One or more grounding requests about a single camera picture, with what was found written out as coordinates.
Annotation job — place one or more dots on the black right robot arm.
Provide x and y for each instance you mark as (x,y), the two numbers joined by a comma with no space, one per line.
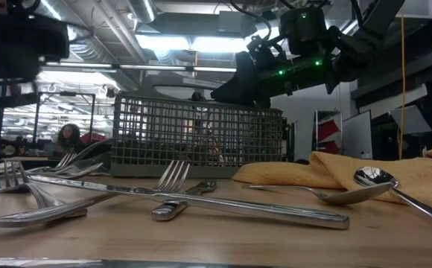
(365,41)

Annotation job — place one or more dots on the long silver spoon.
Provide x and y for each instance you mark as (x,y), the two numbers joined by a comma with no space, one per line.
(374,176)

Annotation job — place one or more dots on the red and white shelf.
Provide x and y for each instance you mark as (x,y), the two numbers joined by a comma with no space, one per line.
(327,130)

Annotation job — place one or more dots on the white board panel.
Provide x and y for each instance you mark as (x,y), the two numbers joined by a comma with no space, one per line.
(357,136)

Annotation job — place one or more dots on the grey angled panel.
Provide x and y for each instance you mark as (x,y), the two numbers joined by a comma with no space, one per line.
(409,121)

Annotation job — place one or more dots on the person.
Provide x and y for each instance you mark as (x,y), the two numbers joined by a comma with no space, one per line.
(70,137)

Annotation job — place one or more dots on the ceiling light strip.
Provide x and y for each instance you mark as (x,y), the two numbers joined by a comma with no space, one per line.
(145,67)

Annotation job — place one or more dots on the silver fork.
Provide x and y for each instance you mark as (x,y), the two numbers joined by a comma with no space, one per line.
(66,160)
(33,217)
(46,201)

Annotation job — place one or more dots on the yellow terry towel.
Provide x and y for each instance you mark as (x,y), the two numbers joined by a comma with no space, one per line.
(368,165)

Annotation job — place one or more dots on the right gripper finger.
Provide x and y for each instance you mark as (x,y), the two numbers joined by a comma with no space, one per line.
(263,101)
(242,85)

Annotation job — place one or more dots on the grey mesh silverware basket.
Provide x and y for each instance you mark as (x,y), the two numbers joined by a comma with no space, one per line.
(201,169)

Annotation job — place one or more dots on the silver ceiling duct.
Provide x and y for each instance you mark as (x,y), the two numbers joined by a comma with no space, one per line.
(143,9)

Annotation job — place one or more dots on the short silver spoon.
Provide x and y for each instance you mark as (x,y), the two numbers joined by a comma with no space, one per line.
(350,195)

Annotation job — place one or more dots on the white ceiling box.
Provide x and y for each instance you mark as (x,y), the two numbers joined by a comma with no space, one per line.
(415,9)

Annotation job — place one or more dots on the grey checked dish towel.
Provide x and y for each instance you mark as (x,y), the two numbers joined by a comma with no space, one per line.
(97,147)

